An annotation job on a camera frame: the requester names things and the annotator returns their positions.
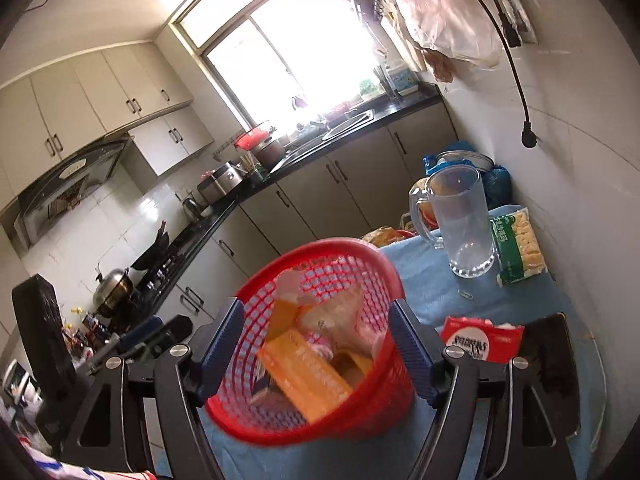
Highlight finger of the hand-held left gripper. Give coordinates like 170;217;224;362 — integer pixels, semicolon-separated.
75;314;193;377

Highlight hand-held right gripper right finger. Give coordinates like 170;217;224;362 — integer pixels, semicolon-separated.
387;299;578;480

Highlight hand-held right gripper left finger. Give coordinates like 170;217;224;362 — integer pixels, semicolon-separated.
60;297;246;480

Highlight orange packet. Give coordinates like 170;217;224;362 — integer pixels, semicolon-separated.
269;297;301;343

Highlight white wrapper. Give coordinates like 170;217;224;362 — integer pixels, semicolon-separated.
276;270;304;306

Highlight orange cardboard box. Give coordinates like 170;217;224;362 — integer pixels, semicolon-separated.
257;330;353;423

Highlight red plastic mesh basket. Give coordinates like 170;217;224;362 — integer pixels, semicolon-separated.
204;237;418;448

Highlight group of condiment bottles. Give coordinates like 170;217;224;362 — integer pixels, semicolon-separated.
62;305;108;361

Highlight stainless steel pot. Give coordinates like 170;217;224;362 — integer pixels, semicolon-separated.
92;267;136;318

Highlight blue towel cloth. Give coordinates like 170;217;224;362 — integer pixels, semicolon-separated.
205;204;601;480

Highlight red tissue packet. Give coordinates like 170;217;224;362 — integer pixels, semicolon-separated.
440;316;525;365

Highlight gas stove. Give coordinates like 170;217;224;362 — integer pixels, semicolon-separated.
127;250;187;297

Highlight black wok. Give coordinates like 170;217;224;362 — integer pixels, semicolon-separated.
131;220;173;273

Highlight yellow plastic bag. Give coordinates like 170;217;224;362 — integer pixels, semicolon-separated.
361;226;416;248

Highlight clear glass mug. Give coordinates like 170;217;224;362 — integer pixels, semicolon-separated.
409;165;498;279

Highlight person's printed clothing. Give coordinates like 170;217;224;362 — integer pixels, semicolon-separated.
0;410;157;480

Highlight black range hood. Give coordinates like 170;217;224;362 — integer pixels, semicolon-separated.
0;137;133;251

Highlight green and white pasta packet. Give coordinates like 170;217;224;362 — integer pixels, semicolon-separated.
490;207;548;286

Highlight steel rice cooker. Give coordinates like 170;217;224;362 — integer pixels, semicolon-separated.
196;161;246;206

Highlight utensil holder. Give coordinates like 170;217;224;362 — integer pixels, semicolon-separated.
240;155;266;183

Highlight cream base cabinets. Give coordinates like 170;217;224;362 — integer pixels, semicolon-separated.
150;100;461;321

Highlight blue plastic bags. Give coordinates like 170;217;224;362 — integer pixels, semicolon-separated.
424;141;513;206

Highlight pot with red lid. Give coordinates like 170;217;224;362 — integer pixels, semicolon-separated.
235;121;286;170

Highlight steel kitchen sink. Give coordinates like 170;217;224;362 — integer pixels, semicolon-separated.
280;109;376;158

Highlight blue and white counter box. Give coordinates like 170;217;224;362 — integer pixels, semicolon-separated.
387;60;418;95

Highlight kitchen window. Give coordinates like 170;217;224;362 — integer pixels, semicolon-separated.
172;0;401;133

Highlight hanging plastic bags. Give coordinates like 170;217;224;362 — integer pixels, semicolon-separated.
305;0;506;83

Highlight cream wall cabinets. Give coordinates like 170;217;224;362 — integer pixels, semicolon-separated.
0;42;216;196

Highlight black power cable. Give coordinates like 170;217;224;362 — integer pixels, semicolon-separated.
442;0;538;150
467;0;523;50

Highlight wall socket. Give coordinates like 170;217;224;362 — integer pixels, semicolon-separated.
492;0;540;43

